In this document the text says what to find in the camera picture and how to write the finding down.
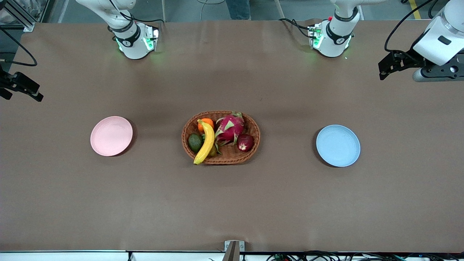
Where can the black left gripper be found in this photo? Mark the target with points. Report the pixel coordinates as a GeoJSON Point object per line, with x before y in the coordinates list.
{"type": "Point", "coordinates": [412, 60]}

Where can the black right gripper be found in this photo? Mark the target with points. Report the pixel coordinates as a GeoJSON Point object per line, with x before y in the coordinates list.
{"type": "Point", "coordinates": [4, 82]}

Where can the dark red apple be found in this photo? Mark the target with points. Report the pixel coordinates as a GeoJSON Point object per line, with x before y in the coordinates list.
{"type": "Point", "coordinates": [245, 142]}

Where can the yellow banana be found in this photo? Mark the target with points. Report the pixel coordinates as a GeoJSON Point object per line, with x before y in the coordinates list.
{"type": "Point", "coordinates": [208, 141]}

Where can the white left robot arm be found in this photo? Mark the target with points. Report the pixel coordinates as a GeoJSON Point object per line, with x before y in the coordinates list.
{"type": "Point", "coordinates": [335, 36]}

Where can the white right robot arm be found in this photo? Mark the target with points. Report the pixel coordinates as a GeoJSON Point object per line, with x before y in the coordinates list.
{"type": "Point", "coordinates": [134, 43]}

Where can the pink plate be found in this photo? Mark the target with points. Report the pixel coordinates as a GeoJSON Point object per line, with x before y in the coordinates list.
{"type": "Point", "coordinates": [110, 136]}

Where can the light blue plate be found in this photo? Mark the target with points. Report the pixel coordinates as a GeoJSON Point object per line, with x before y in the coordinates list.
{"type": "Point", "coordinates": [337, 145]}

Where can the grey metal leg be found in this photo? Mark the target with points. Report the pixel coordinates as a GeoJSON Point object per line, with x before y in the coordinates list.
{"type": "Point", "coordinates": [164, 9]}
{"type": "Point", "coordinates": [279, 9]}

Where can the person legs in jeans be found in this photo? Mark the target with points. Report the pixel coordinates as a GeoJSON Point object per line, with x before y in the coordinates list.
{"type": "Point", "coordinates": [237, 9]}

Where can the pink dragon fruit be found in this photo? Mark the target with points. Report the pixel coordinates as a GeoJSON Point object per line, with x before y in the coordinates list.
{"type": "Point", "coordinates": [230, 127]}

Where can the dark green avocado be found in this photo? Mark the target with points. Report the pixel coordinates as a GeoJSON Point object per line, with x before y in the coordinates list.
{"type": "Point", "coordinates": [195, 143]}

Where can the brown wicker basket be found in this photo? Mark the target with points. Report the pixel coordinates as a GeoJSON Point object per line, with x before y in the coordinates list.
{"type": "Point", "coordinates": [232, 154]}

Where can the orange fruit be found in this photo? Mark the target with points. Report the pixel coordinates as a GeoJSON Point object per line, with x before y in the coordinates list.
{"type": "Point", "coordinates": [208, 121]}

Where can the brown-green kiwi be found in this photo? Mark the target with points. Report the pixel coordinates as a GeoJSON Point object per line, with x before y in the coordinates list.
{"type": "Point", "coordinates": [213, 152]}

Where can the aluminium frame profile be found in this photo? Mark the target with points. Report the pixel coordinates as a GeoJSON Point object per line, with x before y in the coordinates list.
{"type": "Point", "coordinates": [27, 24]}

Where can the metal table edge bracket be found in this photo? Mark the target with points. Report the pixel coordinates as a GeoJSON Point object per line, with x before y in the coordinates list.
{"type": "Point", "coordinates": [233, 250]}

